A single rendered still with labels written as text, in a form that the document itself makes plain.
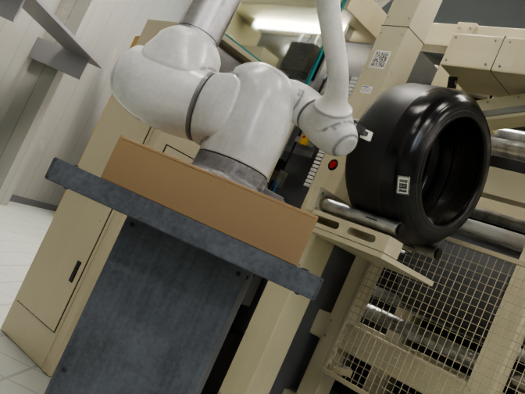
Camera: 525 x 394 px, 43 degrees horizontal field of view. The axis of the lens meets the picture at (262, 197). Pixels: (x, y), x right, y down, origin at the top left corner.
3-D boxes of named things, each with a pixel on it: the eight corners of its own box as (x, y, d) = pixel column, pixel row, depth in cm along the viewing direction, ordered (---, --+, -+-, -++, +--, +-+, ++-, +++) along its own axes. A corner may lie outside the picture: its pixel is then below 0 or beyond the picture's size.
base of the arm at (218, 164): (273, 205, 125) (285, 177, 125) (169, 164, 129) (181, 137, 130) (285, 221, 142) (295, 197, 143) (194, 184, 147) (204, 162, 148)
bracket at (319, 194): (304, 209, 240) (316, 184, 241) (362, 241, 268) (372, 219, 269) (311, 211, 238) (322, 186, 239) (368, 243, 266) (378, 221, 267)
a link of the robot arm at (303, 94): (291, 114, 197) (316, 137, 188) (255, 98, 186) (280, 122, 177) (312, 84, 193) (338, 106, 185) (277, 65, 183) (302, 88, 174)
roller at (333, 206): (325, 211, 245) (318, 207, 241) (330, 200, 245) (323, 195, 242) (401, 238, 220) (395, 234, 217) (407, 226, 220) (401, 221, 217)
